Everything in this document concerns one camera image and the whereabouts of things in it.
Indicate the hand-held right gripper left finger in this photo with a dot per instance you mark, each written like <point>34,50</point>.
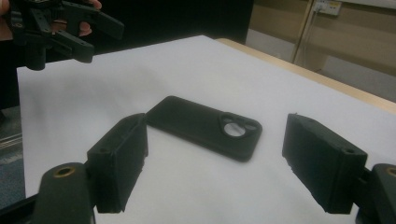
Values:
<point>118,165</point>

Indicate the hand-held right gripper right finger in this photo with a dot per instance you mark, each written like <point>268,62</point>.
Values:
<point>323,165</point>

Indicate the black phone case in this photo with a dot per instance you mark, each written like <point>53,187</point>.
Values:
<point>186,121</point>

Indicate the white paper sheet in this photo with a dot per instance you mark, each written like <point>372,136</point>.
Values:
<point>218,77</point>

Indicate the light wooden shelf unit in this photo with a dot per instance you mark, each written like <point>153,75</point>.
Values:
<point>358,37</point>

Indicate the aluminium floor rail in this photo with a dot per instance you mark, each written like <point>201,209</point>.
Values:
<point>9,141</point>

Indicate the white wall socket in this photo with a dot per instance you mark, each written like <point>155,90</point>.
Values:
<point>327,6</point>

